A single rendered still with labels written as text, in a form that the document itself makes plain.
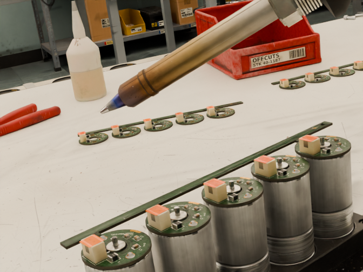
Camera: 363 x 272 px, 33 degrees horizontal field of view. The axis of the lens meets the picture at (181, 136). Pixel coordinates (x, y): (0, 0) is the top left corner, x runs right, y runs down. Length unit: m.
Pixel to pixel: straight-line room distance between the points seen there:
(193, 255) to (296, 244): 0.06
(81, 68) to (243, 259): 0.41
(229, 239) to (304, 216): 0.04
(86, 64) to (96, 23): 3.78
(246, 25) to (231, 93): 0.42
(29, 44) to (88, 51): 4.14
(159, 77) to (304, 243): 0.12
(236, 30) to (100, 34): 4.25
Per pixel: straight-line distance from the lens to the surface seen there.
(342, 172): 0.28
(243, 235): 0.25
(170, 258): 0.23
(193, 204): 0.24
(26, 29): 4.74
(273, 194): 0.26
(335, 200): 0.28
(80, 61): 0.63
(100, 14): 4.41
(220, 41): 0.18
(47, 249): 0.36
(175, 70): 0.18
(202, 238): 0.23
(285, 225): 0.27
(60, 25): 4.78
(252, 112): 0.53
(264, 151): 0.28
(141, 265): 0.21
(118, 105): 0.19
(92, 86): 0.63
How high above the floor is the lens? 0.92
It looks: 20 degrees down
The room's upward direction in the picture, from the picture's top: 8 degrees counter-clockwise
